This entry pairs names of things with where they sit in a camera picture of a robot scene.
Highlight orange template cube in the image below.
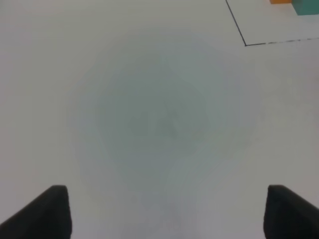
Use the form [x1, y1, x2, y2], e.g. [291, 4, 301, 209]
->
[269, 0, 292, 4]

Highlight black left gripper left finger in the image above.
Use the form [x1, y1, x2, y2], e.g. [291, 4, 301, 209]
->
[0, 185, 72, 239]

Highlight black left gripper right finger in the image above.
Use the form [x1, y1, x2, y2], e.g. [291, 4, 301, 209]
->
[263, 185, 319, 239]

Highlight green template cube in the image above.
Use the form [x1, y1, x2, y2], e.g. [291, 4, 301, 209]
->
[292, 0, 319, 15]

